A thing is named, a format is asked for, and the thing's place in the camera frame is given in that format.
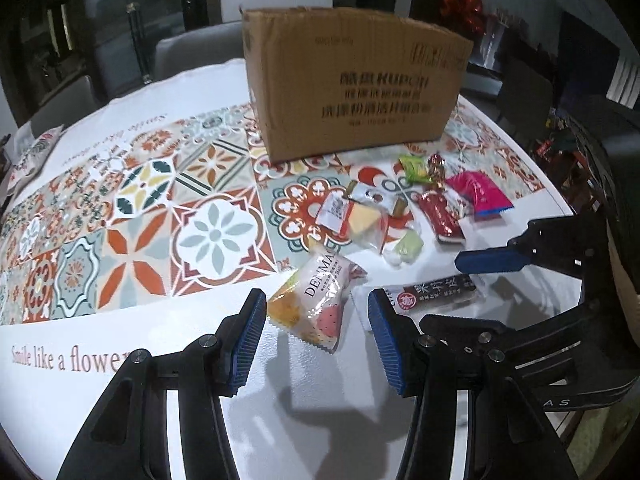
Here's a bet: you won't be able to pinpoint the yellow sandwich cake packet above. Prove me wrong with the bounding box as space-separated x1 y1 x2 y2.
316 191 388 254

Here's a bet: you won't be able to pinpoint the grey dining chair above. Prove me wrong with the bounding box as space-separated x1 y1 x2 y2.
30 75 99 138
153 22 244 81

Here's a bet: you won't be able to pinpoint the brown cardboard box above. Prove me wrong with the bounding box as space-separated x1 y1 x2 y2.
242 8 473 162

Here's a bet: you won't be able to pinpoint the dark long snack bar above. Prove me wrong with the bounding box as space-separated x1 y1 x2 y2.
383 274 485 316

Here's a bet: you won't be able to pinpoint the small red gold candy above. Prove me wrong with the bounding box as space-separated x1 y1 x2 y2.
427 153 446 186

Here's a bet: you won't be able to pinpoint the dark chair right side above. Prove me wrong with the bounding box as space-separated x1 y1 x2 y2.
497 60 552 140

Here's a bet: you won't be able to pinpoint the red snack packet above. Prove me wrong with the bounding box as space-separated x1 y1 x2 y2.
418 191 465 245

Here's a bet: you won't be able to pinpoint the Delimas pastry snack packet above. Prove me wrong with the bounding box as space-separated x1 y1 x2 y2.
267 244 367 353

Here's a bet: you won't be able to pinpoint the small green candy packet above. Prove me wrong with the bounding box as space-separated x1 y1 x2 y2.
399 155 432 184

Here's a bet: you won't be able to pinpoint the grey dining chair left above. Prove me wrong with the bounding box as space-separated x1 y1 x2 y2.
30 75 99 138

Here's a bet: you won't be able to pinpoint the glass sliding door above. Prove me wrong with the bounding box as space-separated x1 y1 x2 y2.
85 0 208 98

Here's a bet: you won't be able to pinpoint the pink snack packet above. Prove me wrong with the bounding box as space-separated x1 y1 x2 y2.
446 170 513 218

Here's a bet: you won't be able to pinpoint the red foil balloons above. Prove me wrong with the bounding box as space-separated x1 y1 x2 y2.
439 0 486 40

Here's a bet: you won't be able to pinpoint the patterned table runner cloth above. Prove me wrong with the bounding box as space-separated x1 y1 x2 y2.
1 103 542 325

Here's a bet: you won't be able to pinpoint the pale green cake packet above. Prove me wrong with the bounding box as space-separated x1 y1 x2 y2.
383 229 424 266

